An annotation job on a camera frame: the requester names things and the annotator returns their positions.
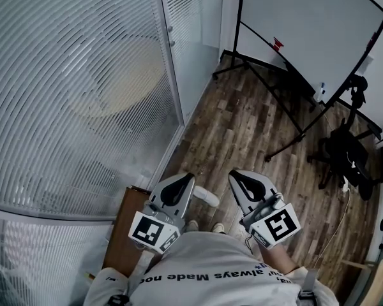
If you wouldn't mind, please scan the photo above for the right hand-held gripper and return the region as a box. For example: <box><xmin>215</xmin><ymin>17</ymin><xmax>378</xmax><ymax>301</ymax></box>
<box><xmin>228</xmin><ymin>170</ymin><xmax>302</xmax><ymax>251</ymax></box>

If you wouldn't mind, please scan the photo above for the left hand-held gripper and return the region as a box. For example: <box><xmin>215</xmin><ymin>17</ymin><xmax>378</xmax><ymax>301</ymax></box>
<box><xmin>128</xmin><ymin>172</ymin><xmax>196</xmax><ymax>256</ymax></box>

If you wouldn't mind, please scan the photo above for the white slipper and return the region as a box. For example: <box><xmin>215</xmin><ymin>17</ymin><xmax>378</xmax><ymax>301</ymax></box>
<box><xmin>193</xmin><ymin>185</ymin><xmax>221</xmax><ymax>208</ymax></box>

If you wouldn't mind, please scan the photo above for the person's right forearm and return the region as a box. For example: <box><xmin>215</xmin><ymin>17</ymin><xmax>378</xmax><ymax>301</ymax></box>
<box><xmin>258</xmin><ymin>242</ymin><xmax>299</xmax><ymax>275</ymax></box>

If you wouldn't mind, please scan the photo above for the person's left white shoe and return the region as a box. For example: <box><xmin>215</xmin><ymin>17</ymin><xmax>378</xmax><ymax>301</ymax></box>
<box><xmin>184</xmin><ymin>219</ymin><xmax>200</xmax><ymax>235</ymax></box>

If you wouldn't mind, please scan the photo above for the person's white t-shirt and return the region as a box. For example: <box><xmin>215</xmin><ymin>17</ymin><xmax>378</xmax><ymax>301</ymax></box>
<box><xmin>82</xmin><ymin>230</ymin><xmax>341</xmax><ymax>306</ymax></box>

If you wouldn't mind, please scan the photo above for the round beige table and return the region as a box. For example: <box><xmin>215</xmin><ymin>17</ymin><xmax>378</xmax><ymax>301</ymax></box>
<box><xmin>68</xmin><ymin>36</ymin><xmax>169</xmax><ymax>120</ymax></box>

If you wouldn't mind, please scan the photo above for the small white bottle blue cap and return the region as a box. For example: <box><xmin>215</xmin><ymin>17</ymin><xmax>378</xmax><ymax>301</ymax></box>
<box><xmin>313</xmin><ymin>81</ymin><xmax>327</xmax><ymax>104</ymax></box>

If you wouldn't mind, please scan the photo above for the glass partition with blinds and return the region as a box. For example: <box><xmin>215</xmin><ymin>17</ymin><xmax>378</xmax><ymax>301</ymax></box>
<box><xmin>0</xmin><ymin>0</ymin><xmax>224</xmax><ymax>306</ymax></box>

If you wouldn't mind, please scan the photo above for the white floor cable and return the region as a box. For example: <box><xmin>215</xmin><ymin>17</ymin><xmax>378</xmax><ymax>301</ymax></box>
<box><xmin>312</xmin><ymin>157</ymin><xmax>354</xmax><ymax>267</ymax></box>

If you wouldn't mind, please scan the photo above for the grey harness strap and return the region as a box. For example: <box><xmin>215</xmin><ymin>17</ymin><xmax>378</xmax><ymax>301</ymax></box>
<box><xmin>107</xmin><ymin>293</ymin><xmax>131</xmax><ymax>306</ymax></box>
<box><xmin>297</xmin><ymin>268</ymin><xmax>319</xmax><ymax>303</ymax></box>

